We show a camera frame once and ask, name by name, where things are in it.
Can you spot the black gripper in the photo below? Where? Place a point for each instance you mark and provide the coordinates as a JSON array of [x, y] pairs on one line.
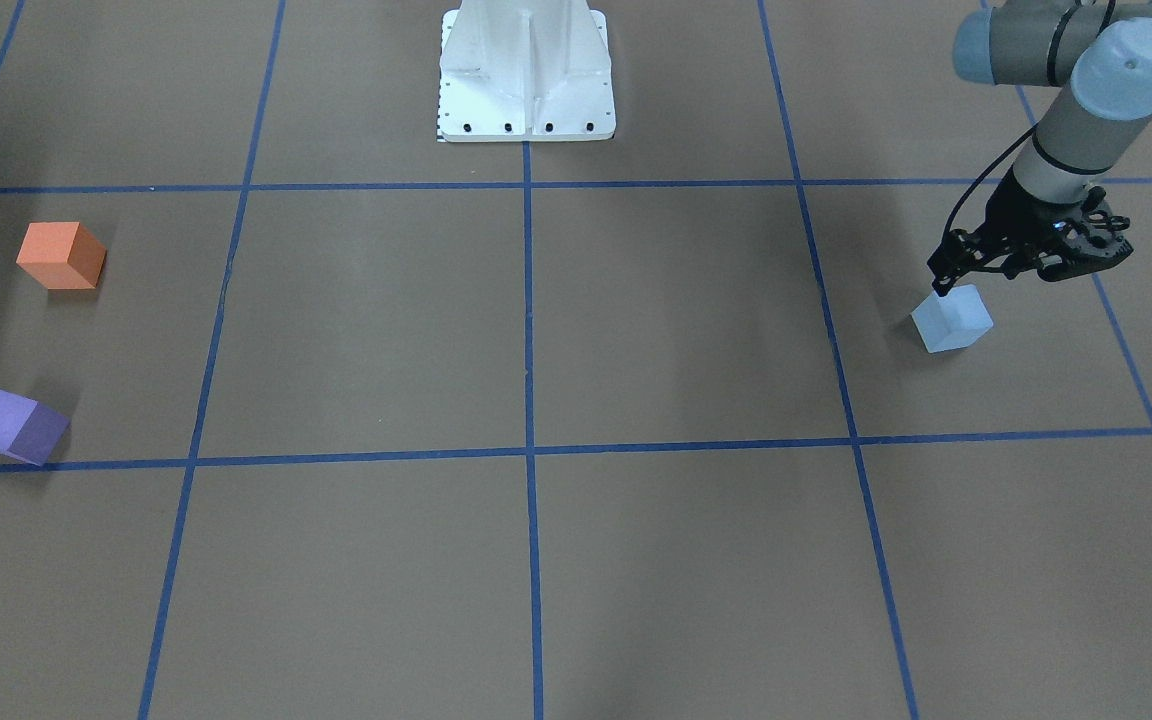
[[1015, 217]]

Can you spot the light blue foam block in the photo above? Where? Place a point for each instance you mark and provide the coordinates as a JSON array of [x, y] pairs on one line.
[[954, 321]]

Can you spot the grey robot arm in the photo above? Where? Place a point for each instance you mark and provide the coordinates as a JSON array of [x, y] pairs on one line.
[[1098, 56]]

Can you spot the orange foam block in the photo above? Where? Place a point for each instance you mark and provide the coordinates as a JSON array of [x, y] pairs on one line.
[[62, 256]]

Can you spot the purple foam block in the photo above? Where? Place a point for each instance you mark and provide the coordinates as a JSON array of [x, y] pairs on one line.
[[29, 430]]

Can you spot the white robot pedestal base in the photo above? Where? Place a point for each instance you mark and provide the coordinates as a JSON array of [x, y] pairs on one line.
[[525, 71]]

